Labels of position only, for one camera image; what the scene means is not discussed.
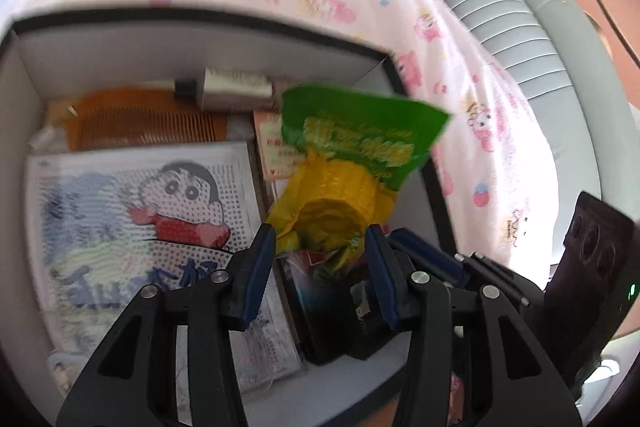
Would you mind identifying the pink printed card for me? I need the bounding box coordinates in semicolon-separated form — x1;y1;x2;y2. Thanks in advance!
251;108;301;182

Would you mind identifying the cartoon bead board pack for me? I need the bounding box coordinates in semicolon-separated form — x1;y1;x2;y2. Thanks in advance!
25;141;306;395

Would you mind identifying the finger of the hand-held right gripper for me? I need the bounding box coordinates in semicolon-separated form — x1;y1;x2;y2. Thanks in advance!
389;228;546;313

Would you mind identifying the green yellow snack packet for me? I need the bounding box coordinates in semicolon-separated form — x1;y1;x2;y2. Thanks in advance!
265;83;451;268

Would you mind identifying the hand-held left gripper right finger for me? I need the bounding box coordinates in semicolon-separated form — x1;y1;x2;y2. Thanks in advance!
364;224;581;427

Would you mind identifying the black glossy packet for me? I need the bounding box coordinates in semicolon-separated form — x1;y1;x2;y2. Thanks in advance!
277;252;416;364

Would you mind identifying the black cardboard box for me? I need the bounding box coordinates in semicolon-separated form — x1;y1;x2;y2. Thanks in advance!
0;4;456;427

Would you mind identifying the silver tube with black cap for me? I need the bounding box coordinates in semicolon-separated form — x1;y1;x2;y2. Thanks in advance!
172;67;276;112

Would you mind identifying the orange comb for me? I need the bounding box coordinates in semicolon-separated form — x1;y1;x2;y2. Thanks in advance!
57;89;228;152

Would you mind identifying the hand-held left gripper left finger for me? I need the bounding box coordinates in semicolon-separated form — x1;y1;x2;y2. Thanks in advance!
56;223;277;427

